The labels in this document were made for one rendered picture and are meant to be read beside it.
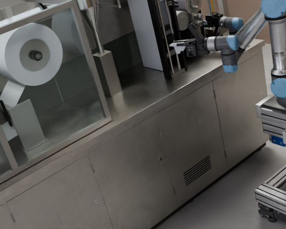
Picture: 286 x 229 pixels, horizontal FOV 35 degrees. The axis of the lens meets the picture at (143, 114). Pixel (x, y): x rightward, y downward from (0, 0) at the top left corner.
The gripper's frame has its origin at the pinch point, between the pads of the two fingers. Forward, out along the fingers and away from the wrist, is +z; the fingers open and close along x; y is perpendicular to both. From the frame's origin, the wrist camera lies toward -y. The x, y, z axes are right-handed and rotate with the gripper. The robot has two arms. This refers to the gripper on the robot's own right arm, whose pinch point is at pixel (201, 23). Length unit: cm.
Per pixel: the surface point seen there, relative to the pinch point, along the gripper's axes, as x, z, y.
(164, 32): 44.6, -14.1, 11.0
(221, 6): -71, 48, -14
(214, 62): 16.8, -24.4, -19.0
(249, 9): -208, 138, -67
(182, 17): 17.5, -2.1, 10.4
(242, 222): 53, -63, -109
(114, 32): 52, 31, 9
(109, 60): 77, 4, 3
